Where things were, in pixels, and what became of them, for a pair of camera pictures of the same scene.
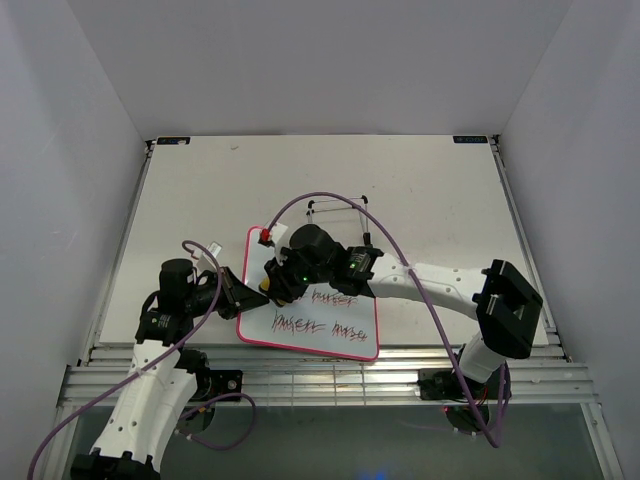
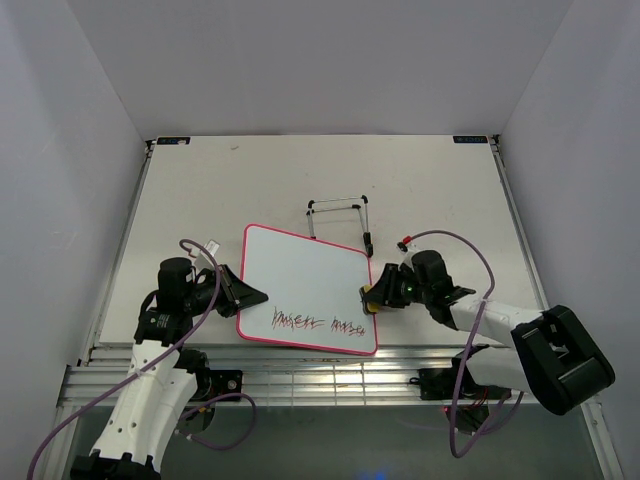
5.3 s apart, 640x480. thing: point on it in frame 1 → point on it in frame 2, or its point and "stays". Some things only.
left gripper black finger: x=235 y=296 stays
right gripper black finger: x=283 y=285 → x=394 y=289
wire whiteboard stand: x=364 y=215 stays
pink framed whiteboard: x=324 y=320 stays
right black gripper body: x=292 y=263 → x=421 y=293
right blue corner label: x=470 y=139 stays
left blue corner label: x=173 y=140 stays
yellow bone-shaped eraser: x=265 y=284 → x=368 y=307
